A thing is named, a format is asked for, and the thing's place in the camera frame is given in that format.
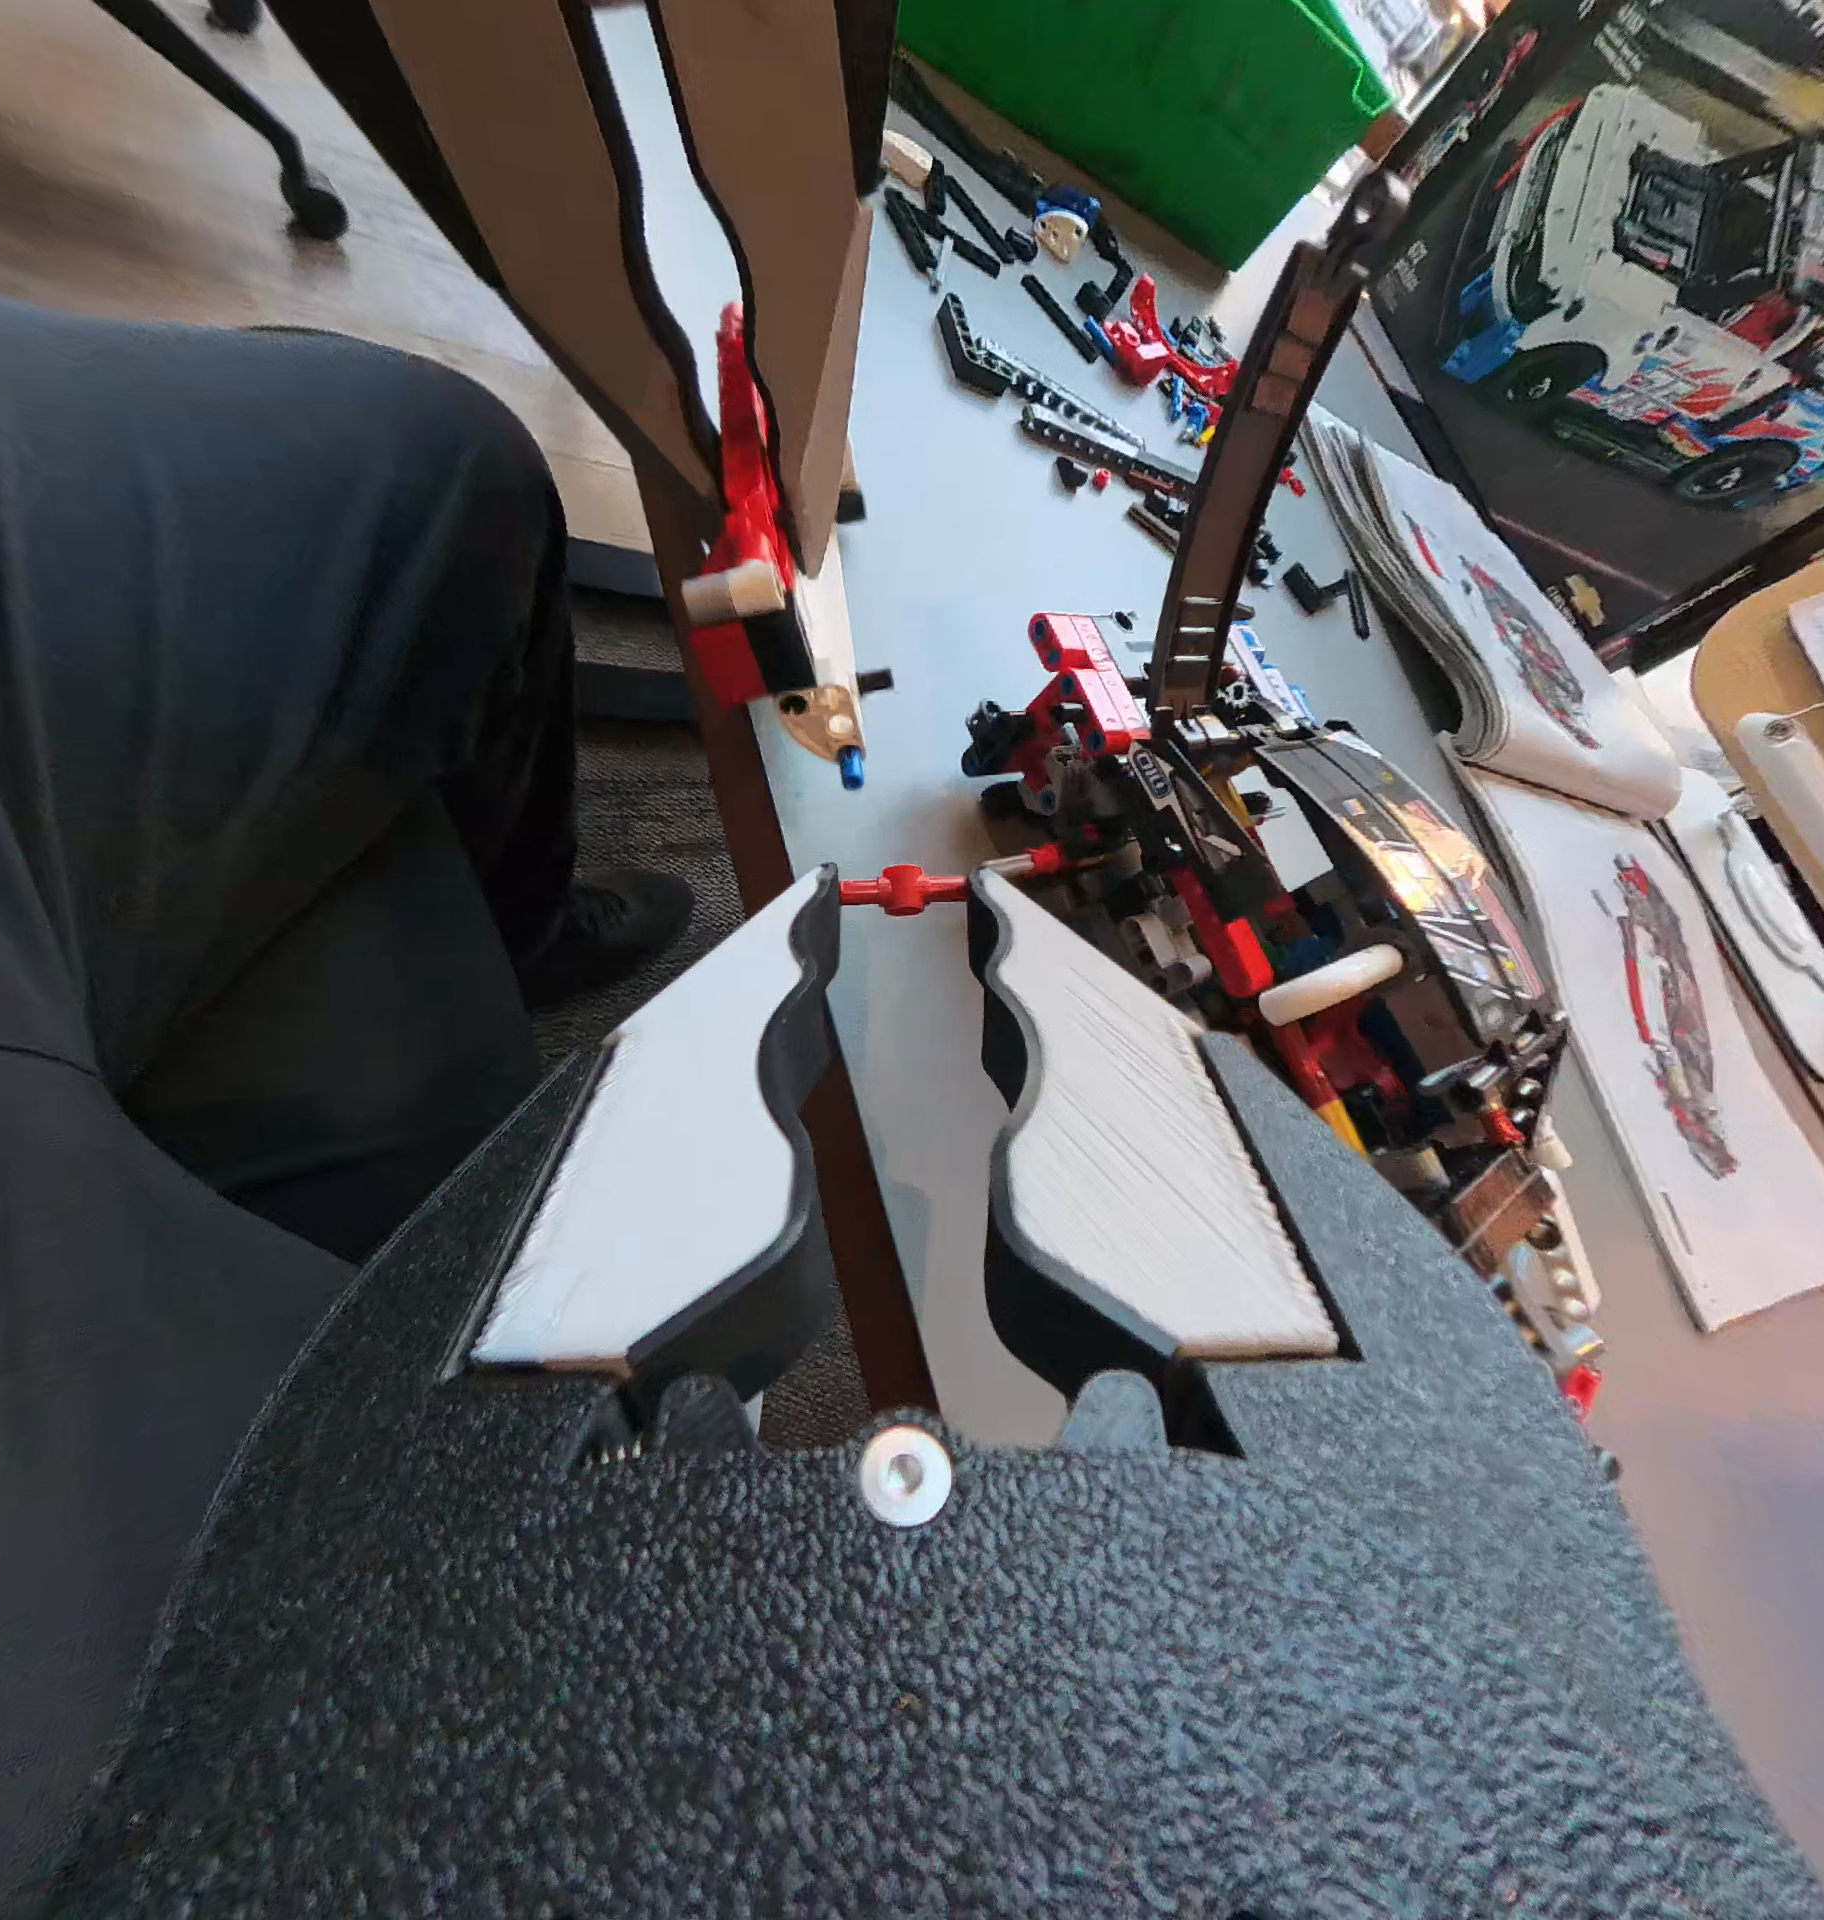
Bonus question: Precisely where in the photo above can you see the grey desk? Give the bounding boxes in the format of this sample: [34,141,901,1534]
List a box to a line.
[588,0,1824,1908]

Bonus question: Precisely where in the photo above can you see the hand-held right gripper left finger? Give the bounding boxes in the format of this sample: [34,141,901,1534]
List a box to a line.
[468,865,845,1413]

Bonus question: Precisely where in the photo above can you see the white and red brick door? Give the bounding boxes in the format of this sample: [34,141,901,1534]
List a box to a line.
[681,300,900,793]

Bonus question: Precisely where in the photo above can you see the tan wooden board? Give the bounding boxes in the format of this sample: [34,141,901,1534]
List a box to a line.
[1691,536,1824,979]

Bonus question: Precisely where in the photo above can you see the green plastic bin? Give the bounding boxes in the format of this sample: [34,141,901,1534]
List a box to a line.
[895,0,1398,272]

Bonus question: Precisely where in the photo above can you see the person's black shoe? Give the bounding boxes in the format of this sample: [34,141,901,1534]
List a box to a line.
[513,867,700,1010]

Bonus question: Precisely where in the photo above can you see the person's grey trousers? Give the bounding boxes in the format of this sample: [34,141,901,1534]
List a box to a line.
[0,285,583,1920]

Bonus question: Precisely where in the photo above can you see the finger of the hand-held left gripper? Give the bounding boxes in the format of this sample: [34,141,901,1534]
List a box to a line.
[647,0,875,577]
[367,0,721,509]

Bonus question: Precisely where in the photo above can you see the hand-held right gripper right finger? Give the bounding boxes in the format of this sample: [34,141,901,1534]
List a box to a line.
[967,867,1344,1399]

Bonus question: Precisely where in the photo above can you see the thin instruction booklet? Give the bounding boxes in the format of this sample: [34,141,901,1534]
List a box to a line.
[1466,772,1824,1334]

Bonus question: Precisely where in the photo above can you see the toy brick car model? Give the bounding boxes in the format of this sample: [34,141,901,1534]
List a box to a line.
[960,168,1619,1429]

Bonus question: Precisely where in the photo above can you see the office chair base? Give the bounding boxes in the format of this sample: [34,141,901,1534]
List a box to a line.
[94,0,353,247]

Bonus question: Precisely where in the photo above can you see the toy car set box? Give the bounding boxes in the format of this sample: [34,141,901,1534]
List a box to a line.
[1367,0,1824,671]

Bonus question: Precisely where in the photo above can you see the white flat pad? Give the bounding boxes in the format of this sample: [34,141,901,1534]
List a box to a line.
[1662,717,1824,1087]

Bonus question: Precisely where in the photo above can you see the pile of loose brick pieces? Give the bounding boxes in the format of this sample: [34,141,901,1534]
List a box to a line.
[877,126,1371,640]

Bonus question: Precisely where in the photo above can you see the red axle pin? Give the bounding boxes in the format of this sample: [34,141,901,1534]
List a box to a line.
[836,865,973,919]

